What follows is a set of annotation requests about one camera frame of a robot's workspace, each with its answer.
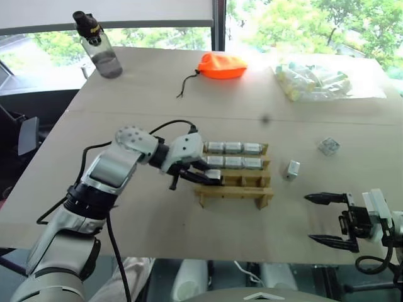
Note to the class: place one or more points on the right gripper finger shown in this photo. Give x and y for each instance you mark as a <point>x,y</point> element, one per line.
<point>337,243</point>
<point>327,198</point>

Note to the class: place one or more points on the black office chair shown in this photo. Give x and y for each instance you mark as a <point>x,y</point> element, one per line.
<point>12,126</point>

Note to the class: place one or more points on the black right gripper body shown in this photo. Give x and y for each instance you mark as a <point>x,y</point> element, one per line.
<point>357,221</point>

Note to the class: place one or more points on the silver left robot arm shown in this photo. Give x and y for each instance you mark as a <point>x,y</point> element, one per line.
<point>104,170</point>

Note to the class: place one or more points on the white rounded shape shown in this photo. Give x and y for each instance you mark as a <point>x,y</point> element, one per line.
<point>135,277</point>
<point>277,277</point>
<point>192,280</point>

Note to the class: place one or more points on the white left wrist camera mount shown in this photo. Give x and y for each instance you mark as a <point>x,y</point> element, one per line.
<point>185,146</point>

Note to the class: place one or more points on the white roller blind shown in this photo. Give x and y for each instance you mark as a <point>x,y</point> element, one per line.
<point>104,12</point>

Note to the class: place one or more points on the wooden rack tray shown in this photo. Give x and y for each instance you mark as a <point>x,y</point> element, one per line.
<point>233,192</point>

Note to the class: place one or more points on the clear bottle with black cap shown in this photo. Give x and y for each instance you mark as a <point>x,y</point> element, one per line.
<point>104,56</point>

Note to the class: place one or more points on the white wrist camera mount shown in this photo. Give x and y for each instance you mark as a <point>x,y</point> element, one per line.
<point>376,210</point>
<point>185,146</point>

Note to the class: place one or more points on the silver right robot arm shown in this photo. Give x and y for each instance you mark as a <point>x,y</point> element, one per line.
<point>397,224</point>

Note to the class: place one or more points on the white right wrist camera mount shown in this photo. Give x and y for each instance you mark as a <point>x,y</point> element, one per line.
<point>376,210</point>

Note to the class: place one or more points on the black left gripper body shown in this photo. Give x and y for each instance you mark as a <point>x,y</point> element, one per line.
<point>176,172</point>

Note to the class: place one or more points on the clear plastic bag of items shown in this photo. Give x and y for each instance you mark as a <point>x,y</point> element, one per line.
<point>315,82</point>

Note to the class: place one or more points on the dark window frame post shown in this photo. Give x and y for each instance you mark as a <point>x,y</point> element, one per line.
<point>218,25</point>

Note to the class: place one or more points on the grey rounded robot body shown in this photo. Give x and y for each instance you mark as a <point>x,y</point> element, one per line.
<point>258,295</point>

